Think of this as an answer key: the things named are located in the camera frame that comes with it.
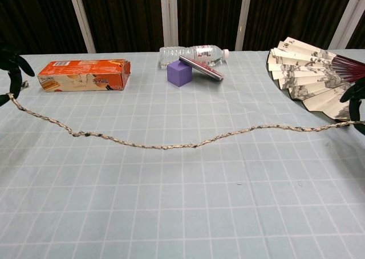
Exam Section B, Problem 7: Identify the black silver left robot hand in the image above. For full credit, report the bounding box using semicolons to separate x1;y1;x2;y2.
0;44;36;108

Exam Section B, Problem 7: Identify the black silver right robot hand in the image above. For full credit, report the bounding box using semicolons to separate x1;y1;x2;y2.
340;78;365;136

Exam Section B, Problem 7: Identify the beige braided rope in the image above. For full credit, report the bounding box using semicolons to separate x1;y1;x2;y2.
8;80;357;151

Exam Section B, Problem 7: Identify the painted paper folding fan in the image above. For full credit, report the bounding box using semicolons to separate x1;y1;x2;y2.
266;36;365;122

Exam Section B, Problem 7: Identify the orange cardboard box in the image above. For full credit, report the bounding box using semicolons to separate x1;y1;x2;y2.
37;58;132;93

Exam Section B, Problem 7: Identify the red flat box silver rim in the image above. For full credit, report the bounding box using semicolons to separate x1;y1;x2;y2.
179;55;224;82

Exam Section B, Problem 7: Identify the clear plastic water bottle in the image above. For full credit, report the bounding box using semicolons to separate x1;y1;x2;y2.
159;44;230;69

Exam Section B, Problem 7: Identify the purple foam block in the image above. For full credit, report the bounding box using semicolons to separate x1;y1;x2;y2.
167;60;191;88

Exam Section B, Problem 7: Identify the light blue grid tablecloth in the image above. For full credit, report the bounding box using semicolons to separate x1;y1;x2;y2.
0;49;365;259

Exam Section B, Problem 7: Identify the white partition frame post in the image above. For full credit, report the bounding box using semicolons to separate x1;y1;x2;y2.
67;0;96;54
236;0;254;51
159;0;179;53
329;0;365;50

